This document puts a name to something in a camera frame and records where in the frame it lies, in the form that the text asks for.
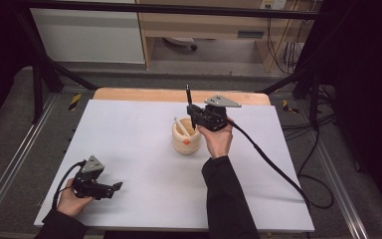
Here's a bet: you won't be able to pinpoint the long white pen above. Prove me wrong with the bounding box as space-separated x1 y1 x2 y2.
173 116 191 138

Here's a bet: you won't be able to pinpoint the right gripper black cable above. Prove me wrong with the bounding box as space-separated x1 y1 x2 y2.
225 118 335 211

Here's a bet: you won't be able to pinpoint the black metal frame bar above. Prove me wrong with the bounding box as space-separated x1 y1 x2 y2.
23 0 326 20

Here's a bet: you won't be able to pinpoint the person's left hand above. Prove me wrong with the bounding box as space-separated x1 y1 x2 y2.
57 178 94 218

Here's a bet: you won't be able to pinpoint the aluminium floor rail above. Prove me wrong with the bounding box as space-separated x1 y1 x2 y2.
0 94 60 227
311 138 370 239

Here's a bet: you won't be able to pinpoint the pale grey table mat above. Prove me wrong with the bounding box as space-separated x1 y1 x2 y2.
34 99 315 233

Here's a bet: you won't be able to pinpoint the white wall socket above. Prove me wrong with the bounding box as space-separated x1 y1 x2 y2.
259 0 287 10

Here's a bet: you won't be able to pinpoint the yellow black tape marker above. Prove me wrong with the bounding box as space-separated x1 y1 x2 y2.
68 93 83 112
282 99 300 115

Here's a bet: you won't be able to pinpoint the light wooden desk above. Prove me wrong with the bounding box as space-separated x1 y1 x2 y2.
135 0 319 73

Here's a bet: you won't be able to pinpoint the black metal stand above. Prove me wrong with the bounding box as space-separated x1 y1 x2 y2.
257 64 322 131
13 9 98 124

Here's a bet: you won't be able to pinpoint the white chair base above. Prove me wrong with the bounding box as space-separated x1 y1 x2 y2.
162 36 199 52

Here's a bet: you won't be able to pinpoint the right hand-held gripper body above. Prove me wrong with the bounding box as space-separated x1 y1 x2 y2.
199 95 243 132

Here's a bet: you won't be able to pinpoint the black curtain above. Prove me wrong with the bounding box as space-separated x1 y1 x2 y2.
297 0 382 213
0 0 36 133

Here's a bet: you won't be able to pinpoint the black floor cables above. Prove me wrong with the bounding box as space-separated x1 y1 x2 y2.
280 84 340 141

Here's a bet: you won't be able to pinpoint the hanging black cables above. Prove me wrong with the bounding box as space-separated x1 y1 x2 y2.
266 16 305 76

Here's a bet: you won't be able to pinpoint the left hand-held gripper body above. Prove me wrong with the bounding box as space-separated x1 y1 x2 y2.
73 154 114 201

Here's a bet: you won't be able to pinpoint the person's right hand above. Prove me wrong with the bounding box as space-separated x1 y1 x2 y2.
197 117 235 159

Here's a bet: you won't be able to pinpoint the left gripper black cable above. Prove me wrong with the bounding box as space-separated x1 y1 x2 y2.
51 160 88 211

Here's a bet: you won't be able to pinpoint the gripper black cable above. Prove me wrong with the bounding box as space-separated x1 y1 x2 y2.
225 118 335 211
51 160 88 211

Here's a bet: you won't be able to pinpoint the black pen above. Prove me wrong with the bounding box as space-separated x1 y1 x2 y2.
185 84 197 131

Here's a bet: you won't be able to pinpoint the wooden pen holder cup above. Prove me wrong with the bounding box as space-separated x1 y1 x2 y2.
171 118 203 156

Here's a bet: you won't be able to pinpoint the white cabinet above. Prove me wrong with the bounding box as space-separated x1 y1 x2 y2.
29 0 146 65

